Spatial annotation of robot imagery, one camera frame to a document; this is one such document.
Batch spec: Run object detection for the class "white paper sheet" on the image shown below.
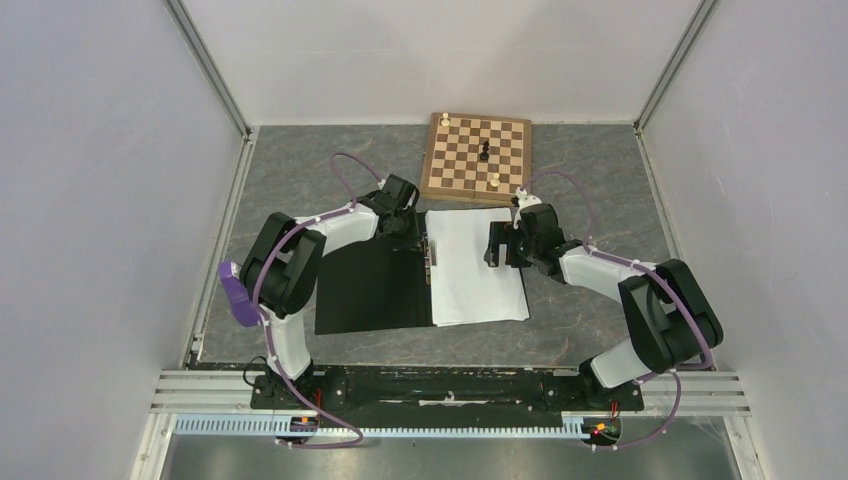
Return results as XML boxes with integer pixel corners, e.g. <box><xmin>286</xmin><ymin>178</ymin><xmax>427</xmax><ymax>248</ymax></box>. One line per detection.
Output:
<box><xmin>425</xmin><ymin>207</ymin><xmax>529</xmax><ymax>327</ymax></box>

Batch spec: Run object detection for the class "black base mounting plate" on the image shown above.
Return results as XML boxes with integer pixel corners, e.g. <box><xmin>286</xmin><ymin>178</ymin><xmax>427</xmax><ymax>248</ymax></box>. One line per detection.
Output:
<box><xmin>250</xmin><ymin>365</ymin><xmax>644</xmax><ymax>430</ymax></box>

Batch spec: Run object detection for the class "black chess piece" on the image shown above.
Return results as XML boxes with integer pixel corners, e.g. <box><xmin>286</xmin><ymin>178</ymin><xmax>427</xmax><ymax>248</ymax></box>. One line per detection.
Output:
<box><xmin>479</xmin><ymin>140</ymin><xmax>490</xmax><ymax>162</ymax></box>

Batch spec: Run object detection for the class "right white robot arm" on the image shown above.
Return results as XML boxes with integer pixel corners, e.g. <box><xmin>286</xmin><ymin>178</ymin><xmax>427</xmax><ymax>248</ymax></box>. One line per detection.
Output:
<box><xmin>484</xmin><ymin>203</ymin><xmax>724</xmax><ymax>408</ymax></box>

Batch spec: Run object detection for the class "wooden chessboard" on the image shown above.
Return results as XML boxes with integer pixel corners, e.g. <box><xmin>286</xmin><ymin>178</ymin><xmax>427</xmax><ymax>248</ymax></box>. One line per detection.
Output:
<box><xmin>419</xmin><ymin>112</ymin><xmax>533</xmax><ymax>206</ymax></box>

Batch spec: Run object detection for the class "aluminium frame rail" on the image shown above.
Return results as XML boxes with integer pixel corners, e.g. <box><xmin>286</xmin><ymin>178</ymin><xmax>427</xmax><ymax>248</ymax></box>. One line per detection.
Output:
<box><xmin>633</xmin><ymin>0</ymin><xmax>720</xmax><ymax>136</ymax></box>
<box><xmin>164</xmin><ymin>0</ymin><xmax>252</xmax><ymax>139</ymax></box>

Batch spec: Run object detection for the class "purple stand with phone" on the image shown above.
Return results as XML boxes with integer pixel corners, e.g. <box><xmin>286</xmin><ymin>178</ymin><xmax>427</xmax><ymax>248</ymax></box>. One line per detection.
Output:
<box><xmin>217</xmin><ymin>260</ymin><xmax>263</xmax><ymax>328</ymax></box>

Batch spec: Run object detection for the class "white toothed cable duct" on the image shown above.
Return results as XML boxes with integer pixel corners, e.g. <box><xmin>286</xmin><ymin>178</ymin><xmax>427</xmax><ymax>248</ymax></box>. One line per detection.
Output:
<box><xmin>173</xmin><ymin>413</ymin><xmax>591</xmax><ymax>439</ymax></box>

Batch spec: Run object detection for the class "aluminium frame rail left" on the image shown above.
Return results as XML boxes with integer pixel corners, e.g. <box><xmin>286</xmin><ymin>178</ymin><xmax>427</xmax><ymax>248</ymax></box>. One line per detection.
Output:
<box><xmin>164</xmin><ymin>0</ymin><xmax>252</xmax><ymax>139</ymax></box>

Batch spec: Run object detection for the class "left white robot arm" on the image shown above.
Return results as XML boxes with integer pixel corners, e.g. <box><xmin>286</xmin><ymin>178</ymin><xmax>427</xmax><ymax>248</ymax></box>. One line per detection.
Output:
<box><xmin>220</xmin><ymin>175</ymin><xmax>429</xmax><ymax>408</ymax></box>

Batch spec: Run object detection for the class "teal black file folder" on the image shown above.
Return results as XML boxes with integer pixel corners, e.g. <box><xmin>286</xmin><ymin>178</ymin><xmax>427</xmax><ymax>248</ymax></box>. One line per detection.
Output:
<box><xmin>310</xmin><ymin>207</ymin><xmax>432</xmax><ymax>335</ymax></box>

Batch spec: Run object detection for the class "aluminium frame rail right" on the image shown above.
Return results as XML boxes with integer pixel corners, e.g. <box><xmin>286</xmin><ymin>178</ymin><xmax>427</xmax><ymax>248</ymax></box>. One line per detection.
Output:
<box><xmin>633</xmin><ymin>0</ymin><xmax>720</xmax><ymax>136</ymax></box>

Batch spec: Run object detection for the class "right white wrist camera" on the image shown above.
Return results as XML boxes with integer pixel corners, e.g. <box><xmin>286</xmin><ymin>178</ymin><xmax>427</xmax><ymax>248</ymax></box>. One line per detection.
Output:
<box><xmin>511</xmin><ymin>188</ymin><xmax>542</xmax><ymax>211</ymax></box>

